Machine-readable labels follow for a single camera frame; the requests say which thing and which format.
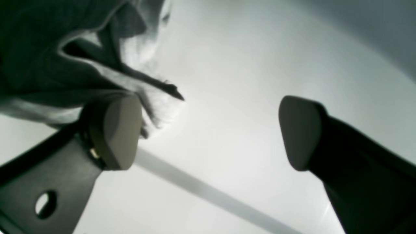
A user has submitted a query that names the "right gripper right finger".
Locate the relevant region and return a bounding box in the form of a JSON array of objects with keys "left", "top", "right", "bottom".
[{"left": 279, "top": 95, "right": 416, "bottom": 234}]

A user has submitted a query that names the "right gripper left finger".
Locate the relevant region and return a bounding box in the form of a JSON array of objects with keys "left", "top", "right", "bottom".
[{"left": 0, "top": 95, "right": 143, "bottom": 234}]

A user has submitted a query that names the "grey t-shirt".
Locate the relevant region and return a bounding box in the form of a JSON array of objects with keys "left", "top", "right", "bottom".
[{"left": 0, "top": 0, "right": 185, "bottom": 139}]

